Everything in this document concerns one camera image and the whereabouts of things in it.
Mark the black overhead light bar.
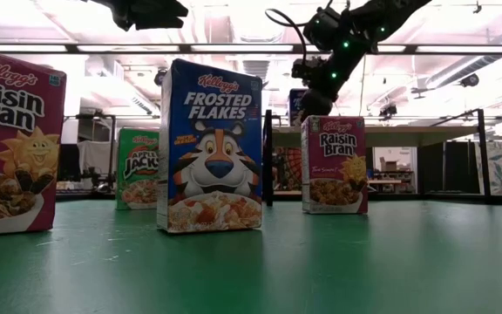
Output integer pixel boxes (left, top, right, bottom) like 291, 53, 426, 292
0, 42, 502, 56

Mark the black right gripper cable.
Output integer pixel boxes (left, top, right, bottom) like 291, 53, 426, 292
263, 6, 311, 66

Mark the red mandala tapestry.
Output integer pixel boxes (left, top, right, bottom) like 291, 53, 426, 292
272, 147, 303, 193

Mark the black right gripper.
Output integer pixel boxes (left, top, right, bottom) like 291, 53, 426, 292
299, 47, 356, 122

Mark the wooden workbench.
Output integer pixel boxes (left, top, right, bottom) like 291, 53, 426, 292
366, 176, 416, 194

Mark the Raisin Bran cereal box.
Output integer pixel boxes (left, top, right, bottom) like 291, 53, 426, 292
301, 114, 370, 215
0, 46, 68, 237

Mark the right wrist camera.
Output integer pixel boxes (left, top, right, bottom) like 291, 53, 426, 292
291, 58, 322, 80

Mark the black table frame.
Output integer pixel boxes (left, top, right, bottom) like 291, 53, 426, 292
54, 191, 502, 207

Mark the Apple Jacks cereal box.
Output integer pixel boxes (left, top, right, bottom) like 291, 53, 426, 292
115, 127, 160, 211

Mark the black partition panel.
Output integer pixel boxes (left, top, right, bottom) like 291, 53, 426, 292
417, 140, 481, 195

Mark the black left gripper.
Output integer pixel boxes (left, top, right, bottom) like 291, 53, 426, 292
89, 0, 190, 31

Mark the Frosted Flakes cereal box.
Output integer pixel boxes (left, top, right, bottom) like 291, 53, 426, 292
288, 88, 309, 127
156, 58, 264, 235

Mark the white drape cloth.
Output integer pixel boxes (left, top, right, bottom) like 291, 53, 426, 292
76, 140, 117, 175

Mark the wooden shelf with black frame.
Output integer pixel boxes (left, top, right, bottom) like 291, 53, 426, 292
261, 107, 492, 208

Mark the black metal rack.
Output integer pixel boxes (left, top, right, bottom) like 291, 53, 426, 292
63, 113, 118, 193

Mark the black monitor screen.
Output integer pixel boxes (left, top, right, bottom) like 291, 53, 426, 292
57, 143, 81, 182

